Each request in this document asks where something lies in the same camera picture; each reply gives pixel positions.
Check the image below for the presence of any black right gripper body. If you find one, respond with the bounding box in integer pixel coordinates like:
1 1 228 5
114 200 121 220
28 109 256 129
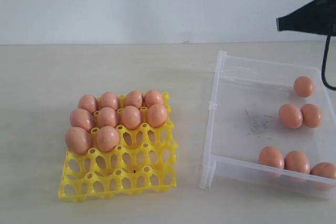
312 0 335 36

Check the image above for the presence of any brown egg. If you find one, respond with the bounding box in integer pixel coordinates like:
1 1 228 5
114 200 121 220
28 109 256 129
258 146 285 169
123 90 144 109
146 104 167 128
144 89 164 108
120 105 142 130
96 126 120 152
70 108 96 132
300 103 323 128
278 103 303 129
293 76 315 98
65 127 93 155
78 94 99 114
99 91 120 110
310 162 336 179
285 151 311 174
97 107 119 128

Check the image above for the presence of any clear plastic bin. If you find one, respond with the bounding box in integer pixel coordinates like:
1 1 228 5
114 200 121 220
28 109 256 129
199 51 335 199

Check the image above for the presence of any yellow plastic egg tray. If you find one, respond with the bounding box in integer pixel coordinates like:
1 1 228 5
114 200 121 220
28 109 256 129
58 106 178 201

